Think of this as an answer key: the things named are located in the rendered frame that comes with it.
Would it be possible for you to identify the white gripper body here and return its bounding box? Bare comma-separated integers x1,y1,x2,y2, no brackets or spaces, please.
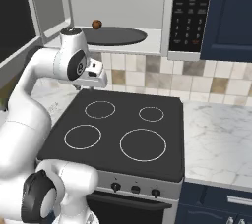
73,70,109,90

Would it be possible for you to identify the dark round microwave turntable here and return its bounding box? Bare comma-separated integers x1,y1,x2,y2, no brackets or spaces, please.
80,26,148,47

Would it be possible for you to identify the grey microwave door, dark window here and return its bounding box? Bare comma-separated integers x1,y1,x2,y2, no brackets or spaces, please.
0,0,74,88

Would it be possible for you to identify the grey microwave oven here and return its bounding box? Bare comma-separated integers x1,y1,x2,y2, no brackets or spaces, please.
64,0,216,62

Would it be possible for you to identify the black oven door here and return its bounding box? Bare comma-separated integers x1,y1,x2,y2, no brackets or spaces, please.
86,197,180,224

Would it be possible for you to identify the dark blue base cupboard door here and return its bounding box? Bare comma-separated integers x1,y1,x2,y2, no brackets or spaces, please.
175,203,252,224

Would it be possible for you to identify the black hob oven range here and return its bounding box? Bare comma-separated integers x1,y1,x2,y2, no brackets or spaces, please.
35,88,186,224

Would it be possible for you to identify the dark blue drawer front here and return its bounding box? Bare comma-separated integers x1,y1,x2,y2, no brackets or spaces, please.
178,182,252,214

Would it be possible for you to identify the black oven door handle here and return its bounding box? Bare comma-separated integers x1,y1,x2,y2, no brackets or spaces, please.
88,192,173,210

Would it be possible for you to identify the dark blue wall cupboard door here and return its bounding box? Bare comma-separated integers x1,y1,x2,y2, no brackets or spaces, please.
200,0,252,63

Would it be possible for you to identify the silver drawer handle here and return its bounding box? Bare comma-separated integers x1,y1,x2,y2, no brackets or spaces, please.
226,195,252,207

